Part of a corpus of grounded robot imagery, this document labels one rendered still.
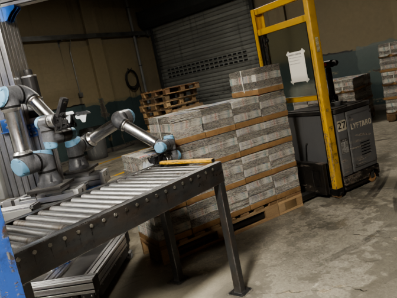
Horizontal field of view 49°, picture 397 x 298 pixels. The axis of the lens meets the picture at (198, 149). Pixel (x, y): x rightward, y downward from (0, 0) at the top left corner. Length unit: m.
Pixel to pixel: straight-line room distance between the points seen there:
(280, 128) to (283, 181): 0.47
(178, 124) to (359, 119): 1.85
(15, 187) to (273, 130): 2.08
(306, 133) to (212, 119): 1.26
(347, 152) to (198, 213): 1.58
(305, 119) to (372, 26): 5.43
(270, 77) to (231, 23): 7.22
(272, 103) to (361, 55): 5.98
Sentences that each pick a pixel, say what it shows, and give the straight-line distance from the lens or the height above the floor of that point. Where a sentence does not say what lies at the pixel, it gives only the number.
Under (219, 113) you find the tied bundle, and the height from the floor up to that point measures 0.99.
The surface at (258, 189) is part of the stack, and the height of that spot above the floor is 0.29.
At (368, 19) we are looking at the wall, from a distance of 9.56.
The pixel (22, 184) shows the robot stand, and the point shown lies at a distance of 3.15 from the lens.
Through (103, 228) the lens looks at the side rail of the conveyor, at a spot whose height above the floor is 0.74.
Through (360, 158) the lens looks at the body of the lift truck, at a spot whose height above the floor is 0.28.
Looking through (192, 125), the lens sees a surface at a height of 0.95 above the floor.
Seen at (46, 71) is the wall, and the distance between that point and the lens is 10.54.
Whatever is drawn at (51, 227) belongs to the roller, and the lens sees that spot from 1.96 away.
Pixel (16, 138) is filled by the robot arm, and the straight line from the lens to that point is 2.76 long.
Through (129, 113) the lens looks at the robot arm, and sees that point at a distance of 3.17.
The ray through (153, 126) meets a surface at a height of 1.00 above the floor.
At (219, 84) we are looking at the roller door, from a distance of 11.26.
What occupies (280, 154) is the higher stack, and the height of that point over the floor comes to 0.52.
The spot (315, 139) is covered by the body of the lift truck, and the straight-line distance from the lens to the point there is 4.29.
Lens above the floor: 1.26
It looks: 8 degrees down
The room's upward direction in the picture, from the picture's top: 11 degrees counter-clockwise
